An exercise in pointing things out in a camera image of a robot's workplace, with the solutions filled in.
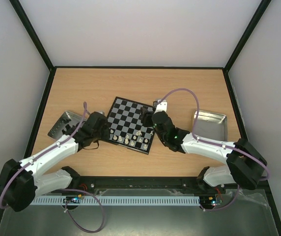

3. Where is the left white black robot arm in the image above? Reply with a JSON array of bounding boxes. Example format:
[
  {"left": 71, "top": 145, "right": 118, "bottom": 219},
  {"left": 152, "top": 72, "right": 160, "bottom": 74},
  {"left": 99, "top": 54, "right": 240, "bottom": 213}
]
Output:
[{"left": 0, "top": 112, "right": 110, "bottom": 212}]

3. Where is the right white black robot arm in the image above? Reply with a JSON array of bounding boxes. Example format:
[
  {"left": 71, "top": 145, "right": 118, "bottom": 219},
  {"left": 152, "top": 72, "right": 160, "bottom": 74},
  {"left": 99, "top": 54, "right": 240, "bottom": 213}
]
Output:
[{"left": 140, "top": 107, "right": 267, "bottom": 193}]

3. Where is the pile of black chess pieces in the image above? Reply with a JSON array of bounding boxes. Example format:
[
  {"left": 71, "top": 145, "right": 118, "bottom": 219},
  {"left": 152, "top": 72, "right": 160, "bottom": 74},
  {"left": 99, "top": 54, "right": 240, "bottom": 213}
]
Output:
[{"left": 61, "top": 118, "right": 72, "bottom": 135}]

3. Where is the black and grey chessboard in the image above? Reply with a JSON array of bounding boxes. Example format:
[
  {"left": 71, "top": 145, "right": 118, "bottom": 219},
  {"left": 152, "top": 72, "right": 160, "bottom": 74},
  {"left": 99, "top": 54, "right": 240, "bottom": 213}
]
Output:
[{"left": 107, "top": 97, "right": 155, "bottom": 154}]

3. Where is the left metal tray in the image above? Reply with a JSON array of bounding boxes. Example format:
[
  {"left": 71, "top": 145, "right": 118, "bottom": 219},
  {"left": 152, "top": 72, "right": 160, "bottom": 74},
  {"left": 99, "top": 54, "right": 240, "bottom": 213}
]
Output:
[{"left": 47, "top": 111, "right": 82, "bottom": 140}]

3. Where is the metal tray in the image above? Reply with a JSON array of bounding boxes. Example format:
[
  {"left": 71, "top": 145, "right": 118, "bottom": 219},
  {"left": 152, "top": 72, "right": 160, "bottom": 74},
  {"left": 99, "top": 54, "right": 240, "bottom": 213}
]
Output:
[
  {"left": 194, "top": 110, "right": 228, "bottom": 141},
  {"left": 47, "top": 111, "right": 82, "bottom": 140}
]

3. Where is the right metal tray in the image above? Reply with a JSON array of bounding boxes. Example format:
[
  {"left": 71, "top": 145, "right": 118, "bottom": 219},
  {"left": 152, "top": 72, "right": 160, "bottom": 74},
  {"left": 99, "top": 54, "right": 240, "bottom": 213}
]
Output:
[{"left": 194, "top": 110, "right": 228, "bottom": 141}]

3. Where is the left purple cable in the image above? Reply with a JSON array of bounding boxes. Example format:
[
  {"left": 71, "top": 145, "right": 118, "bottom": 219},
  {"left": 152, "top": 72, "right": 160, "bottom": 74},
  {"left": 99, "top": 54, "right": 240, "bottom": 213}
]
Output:
[{"left": 0, "top": 102, "right": 89, "bottom": 209}]

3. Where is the black aluminium frame rail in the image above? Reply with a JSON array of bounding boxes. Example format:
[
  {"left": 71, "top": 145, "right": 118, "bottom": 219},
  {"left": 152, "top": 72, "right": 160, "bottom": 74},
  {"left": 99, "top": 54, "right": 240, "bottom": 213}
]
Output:
[{"left": 7, "top": 175, "right": 269, "bottom": 195}]

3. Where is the light blue cable duct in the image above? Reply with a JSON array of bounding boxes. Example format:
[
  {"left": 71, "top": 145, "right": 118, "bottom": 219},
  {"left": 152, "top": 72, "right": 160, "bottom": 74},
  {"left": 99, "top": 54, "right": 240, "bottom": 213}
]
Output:
[{"left": 31, "top": 195, "right": 200, "bottom": 206}]

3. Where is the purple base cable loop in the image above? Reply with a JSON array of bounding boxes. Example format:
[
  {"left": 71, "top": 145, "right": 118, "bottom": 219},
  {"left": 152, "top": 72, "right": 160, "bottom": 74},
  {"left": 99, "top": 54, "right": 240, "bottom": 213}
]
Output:
[{"left": 61, "top": 189, "right": 106, "bottom": 233}]

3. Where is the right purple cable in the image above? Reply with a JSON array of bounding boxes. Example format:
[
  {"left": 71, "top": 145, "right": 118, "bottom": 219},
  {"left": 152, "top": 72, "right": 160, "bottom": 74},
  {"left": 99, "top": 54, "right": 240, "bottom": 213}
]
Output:
[{"left": 159, "top": 88, "right": 271, "bottom": 181}]

